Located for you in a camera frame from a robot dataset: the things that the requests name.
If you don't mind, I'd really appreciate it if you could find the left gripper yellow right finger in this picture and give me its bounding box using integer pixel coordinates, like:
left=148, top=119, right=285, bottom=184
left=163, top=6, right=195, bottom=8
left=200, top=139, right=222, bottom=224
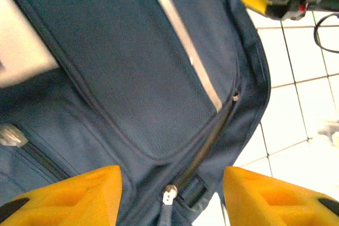
left=224, top=166, right=339, bottom=226

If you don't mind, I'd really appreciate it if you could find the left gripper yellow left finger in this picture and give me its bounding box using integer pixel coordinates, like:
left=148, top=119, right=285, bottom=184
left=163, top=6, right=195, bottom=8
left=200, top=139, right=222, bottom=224
left=0, top=165, right=123, bottom=226

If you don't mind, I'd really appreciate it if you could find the navy blue backpack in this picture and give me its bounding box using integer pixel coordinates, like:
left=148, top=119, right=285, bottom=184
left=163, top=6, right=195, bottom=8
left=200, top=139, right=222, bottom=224
left=0, top=0, right=272, bottom=226

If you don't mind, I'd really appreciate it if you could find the thin black cable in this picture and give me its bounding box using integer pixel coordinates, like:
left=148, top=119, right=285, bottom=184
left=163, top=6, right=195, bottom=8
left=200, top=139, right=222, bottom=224
left=313, top=12, right=339, bottom=54

